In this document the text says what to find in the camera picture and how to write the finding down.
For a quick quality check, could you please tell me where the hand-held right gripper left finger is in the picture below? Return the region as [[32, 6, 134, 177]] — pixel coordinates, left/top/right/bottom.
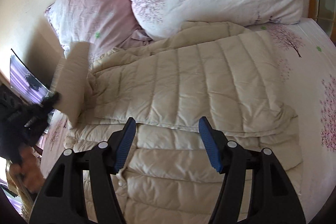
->
[[28, 117, 137, 224]]

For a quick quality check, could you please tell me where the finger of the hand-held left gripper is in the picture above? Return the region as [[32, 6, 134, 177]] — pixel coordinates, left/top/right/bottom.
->
[[39, 91, 62, 112]]

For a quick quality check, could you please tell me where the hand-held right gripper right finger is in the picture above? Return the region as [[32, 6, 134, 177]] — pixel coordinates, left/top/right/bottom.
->
[[198, 116, 306, 224]]

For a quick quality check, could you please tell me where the beige quilted down jacket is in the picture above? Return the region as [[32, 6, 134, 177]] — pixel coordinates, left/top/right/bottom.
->
[[49, 21, 303, 224]]

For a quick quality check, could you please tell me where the person's left hand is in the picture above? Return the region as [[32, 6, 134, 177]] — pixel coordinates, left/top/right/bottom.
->
[[8, 144, 46, 194]]

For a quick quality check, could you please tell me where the dark framed window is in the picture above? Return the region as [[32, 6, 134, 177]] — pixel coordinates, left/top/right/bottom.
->
[[10, 49, 53, 107]]

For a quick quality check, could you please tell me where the pink floral pillow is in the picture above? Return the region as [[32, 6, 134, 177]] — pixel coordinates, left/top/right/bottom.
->
[[44, 0, 151, 59]]

